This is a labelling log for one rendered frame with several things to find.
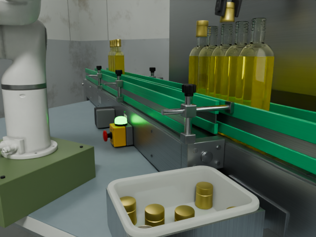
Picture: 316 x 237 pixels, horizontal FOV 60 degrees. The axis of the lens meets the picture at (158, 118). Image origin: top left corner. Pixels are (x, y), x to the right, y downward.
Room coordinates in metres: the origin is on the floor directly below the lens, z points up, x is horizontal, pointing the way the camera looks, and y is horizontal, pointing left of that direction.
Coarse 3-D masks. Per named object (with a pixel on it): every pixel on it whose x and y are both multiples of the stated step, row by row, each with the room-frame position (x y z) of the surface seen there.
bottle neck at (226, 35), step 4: (224, 24) 0.70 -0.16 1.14; (228, 24) 0.69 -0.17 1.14; (232, 24) 0.70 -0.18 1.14; (224, 28) 0.70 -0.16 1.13; (228, 28) 0.69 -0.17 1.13; (232, 28) 0.70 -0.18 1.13; (224, 32) 0.70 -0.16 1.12; (228, 32) 0.69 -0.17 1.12; (232, 32) 0.70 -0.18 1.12; (220, 36) 0.71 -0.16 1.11; (224, 36) 0.70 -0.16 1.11; (228, 36) 0.69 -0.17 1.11; (220, 40) 0.71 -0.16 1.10; (224, 40) 0.70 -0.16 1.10; (228, 40) 0.69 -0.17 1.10
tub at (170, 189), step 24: (192, 168) 0.53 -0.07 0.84; (120, 192) 0.46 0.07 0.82; (144, 192) 0.48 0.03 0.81; (168, 192) 0.50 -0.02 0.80; (192, 192) 0.52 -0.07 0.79; (216, 192) 0.49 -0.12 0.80; (240, 192) 0.43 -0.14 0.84; (120, 216) 0.36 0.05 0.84; (144, 216) 0.46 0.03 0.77; (168, 216) 0.46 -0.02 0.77; (216, 216) 0.35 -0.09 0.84
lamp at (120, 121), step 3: (117, 117) 0.95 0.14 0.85; (120, 117) 0.94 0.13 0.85; (123, 117) 0.94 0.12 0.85; (117, 120) 0.93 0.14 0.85; (120, 120) 0.93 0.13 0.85; (123, 120) 0.93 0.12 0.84; (126, 120) 0.95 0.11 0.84; (117, 123) 0.93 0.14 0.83; (120, 123) 0.93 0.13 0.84; (123, 123) 0.93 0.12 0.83; (126, 123) 0.94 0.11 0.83
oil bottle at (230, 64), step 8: (232, 48) 0.64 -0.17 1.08; (240, 48) 0.63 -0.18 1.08; (224, 56) 0.66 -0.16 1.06; (232, 56) 0.64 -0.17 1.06; (224, 64) 0.66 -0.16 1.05; (232, 64) 0.63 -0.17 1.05; (224, 72) 0.66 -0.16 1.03; (232, 72) 0.63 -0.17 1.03; (224, 80) 0.66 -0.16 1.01; (232, 80) 0.63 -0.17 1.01; (224, 88) 0.66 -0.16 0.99; (232, 88) 0.63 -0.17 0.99; (224, 96) 0.66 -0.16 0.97; (232, 96) 0.63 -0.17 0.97
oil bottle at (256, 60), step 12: (252, 48) 0.58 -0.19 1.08; (264, 48) 0.58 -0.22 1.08; (240, 60) 0.60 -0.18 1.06; (252, 60) 0.57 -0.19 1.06; (264, 60) 0.57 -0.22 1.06; (240, 72) 0.60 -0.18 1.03; (252, 72) 0.57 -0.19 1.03; (264, 72) 0.57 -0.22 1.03; (240, 84) 0.60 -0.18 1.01; (252, 84) 0.57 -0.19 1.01; (264, 84) 0.58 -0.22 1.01; (240, 96) 0.60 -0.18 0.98; (252, 96) 0.57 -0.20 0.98; (264, 96) 0.58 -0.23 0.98; (264, 108) 0.58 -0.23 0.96
